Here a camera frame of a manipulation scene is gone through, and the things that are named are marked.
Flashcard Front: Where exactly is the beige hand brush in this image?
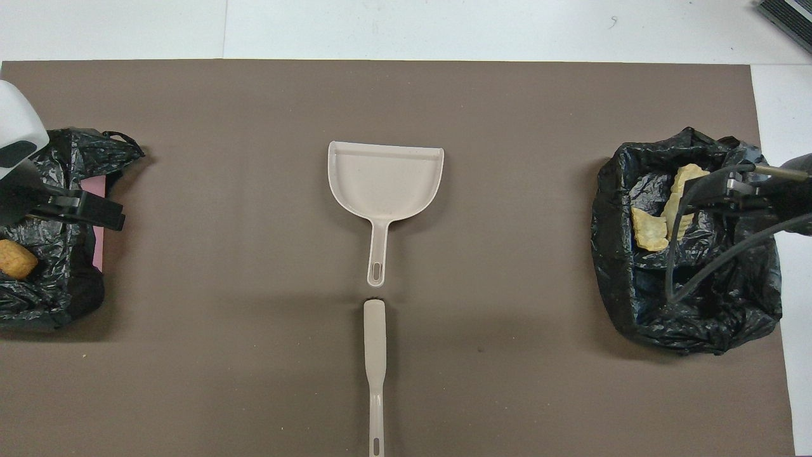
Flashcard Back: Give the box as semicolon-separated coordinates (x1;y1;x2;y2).
363;298;387;457

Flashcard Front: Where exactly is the black bag lined bin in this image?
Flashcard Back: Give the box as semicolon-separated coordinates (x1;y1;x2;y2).
591;127;783;355

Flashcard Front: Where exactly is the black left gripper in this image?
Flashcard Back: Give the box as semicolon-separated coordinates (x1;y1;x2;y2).
0;159;125;230

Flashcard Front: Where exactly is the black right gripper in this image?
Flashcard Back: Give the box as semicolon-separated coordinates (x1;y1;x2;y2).
682;154;812;237

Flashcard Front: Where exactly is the black trash bag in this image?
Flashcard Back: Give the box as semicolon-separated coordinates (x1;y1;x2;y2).
0;128;145;331

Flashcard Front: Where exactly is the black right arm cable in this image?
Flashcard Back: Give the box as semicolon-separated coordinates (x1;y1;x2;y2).
665;162;812;302

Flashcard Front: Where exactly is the dark ribbed panel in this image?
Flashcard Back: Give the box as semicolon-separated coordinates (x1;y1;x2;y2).
756;0;812;55

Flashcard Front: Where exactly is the pink bin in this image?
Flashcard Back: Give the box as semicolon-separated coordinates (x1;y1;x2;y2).
82;178;107;272

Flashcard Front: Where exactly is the beige plastic dustpan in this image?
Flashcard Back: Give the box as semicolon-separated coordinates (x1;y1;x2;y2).
327;141;445;288

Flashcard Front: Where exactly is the brown bread roll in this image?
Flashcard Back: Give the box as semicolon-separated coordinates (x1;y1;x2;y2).
0;239;39;280

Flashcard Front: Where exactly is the brown table mat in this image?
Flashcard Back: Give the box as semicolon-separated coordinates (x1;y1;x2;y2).
0;60;796;457

